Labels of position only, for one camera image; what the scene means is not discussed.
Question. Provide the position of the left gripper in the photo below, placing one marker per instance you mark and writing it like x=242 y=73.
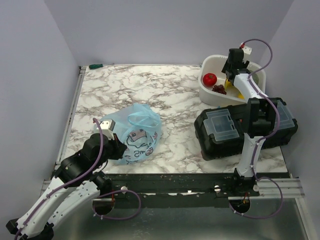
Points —
x=119 y=146

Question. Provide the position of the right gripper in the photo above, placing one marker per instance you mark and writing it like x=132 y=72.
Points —
x=245 y=65

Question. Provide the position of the green handled screwdriver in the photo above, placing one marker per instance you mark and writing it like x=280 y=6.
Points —
x=98 y=66

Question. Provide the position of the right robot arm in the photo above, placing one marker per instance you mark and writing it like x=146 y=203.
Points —
x=259 y=117

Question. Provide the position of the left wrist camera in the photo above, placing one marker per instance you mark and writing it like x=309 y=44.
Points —
x=107 y=127

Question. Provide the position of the red fake tomato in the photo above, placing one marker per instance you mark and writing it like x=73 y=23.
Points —
x=209 y=79

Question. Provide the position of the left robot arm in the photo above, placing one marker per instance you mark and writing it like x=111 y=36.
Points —
x=76 y=182

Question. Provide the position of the blue plastic bag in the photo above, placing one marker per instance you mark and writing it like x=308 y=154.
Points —
x=139 y=128

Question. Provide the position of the dark red fake fruit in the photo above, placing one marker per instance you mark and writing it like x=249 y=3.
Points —
x=219 y=89

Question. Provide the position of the yellow fake lemon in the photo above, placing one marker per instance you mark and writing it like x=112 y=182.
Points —
x=240 y=96

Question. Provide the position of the white plastic tub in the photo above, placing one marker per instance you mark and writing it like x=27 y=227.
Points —
x=214 y=64

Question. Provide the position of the green fake melon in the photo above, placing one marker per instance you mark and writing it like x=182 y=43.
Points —
x=255 y=78

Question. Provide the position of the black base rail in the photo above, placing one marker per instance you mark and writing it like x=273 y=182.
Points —
x=176 y=190

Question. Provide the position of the yellow fake banana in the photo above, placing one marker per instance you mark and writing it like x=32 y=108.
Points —
x=227 y=84

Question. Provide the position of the black tool box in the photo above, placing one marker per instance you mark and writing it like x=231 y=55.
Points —
x=220 y=133

